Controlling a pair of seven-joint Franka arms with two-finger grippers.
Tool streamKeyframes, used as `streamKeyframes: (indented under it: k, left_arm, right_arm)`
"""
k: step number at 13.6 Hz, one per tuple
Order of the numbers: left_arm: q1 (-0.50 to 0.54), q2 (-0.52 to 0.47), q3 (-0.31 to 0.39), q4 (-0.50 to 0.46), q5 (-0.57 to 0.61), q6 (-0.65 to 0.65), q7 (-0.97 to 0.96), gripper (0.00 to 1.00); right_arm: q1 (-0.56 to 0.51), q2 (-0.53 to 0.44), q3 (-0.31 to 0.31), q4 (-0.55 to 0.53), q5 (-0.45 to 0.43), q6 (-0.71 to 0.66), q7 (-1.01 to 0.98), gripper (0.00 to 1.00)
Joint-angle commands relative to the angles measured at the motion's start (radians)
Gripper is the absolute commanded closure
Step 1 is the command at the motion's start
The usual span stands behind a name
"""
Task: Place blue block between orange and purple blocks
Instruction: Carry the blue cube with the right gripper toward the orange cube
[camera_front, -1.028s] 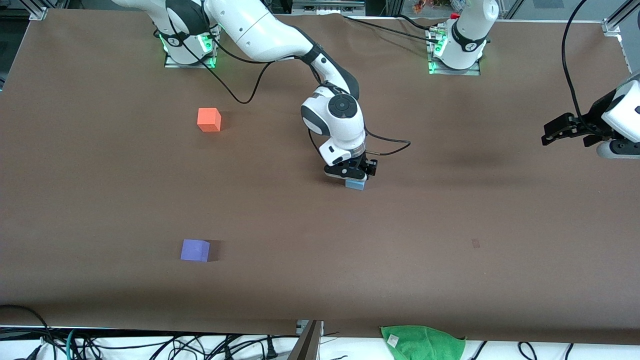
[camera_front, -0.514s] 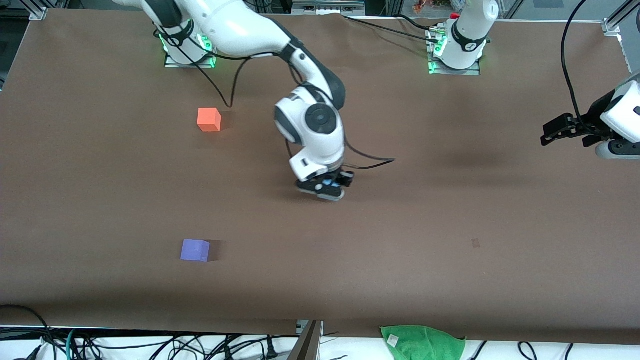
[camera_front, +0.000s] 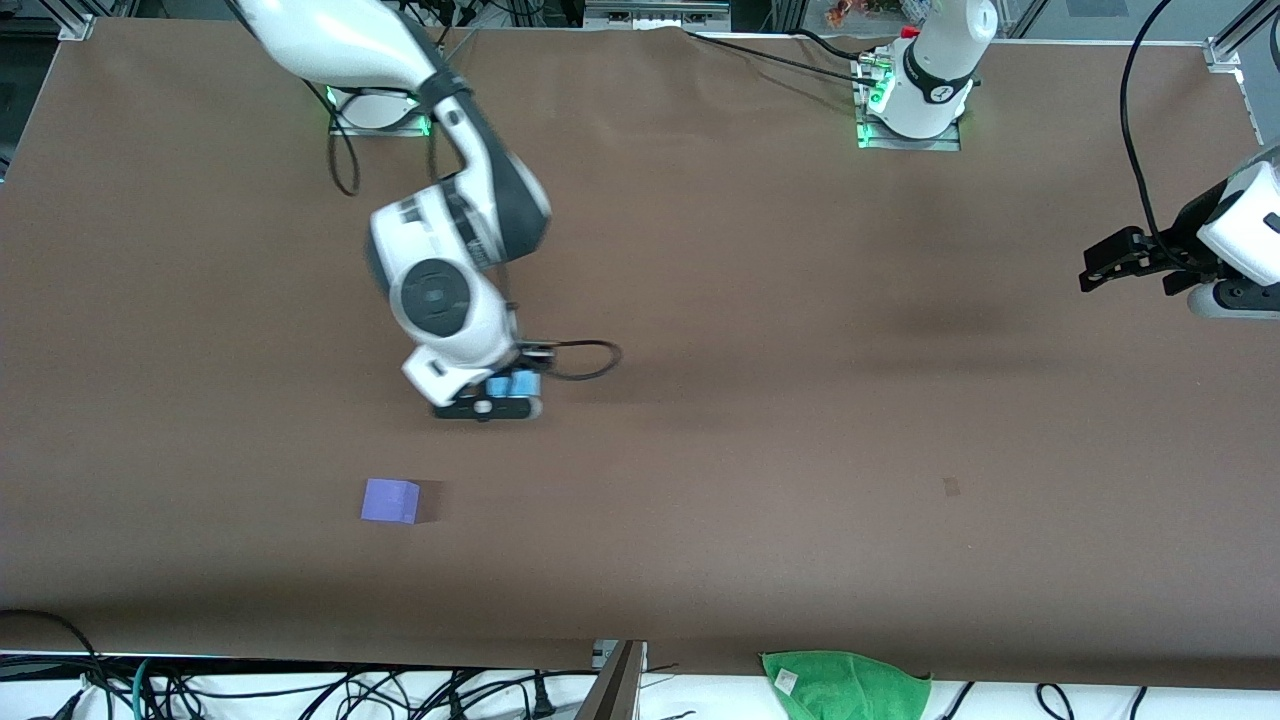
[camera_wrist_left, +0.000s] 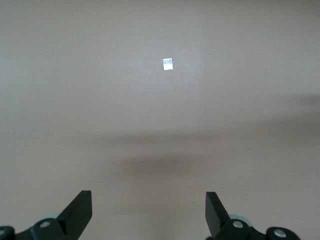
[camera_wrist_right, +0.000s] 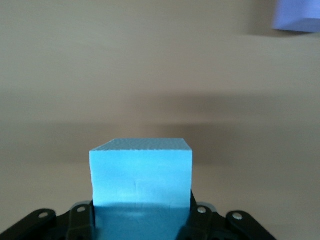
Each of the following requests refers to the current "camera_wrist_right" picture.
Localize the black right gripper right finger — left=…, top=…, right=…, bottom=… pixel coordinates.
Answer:
left=176, top=189, right=276, bottom=240

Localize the blue foam block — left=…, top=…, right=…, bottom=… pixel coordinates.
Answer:
left=89, top=137, right=194, bottom=240

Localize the purple foam block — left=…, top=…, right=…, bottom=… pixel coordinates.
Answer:
left=271, top=0, right=320, bottom=34

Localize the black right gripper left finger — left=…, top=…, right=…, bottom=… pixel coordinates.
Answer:
left=6, top=201, right=98, bottom=240

